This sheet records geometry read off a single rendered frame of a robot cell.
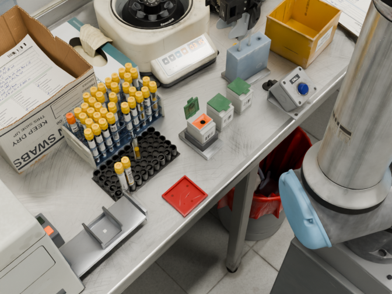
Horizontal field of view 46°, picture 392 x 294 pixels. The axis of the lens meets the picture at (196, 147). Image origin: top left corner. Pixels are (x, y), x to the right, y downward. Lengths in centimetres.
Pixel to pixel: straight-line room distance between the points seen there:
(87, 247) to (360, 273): 49
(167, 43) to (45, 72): 29
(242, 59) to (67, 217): 51
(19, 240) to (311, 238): 38
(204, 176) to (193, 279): 88
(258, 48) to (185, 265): 100
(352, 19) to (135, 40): 59
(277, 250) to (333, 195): 128
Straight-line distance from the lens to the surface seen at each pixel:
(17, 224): 65
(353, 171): 58
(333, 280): 95
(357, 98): 51
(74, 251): 90
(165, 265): 184
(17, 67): 117
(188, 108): 96
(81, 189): 100
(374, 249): 84
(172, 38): 111
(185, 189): 97
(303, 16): 129
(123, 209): 92
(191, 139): 100
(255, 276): 183
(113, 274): 91
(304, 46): 115
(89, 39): 114
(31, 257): 70
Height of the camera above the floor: 173
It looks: 56 degrees down
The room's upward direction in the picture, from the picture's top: 1 degrees counter-clockwise
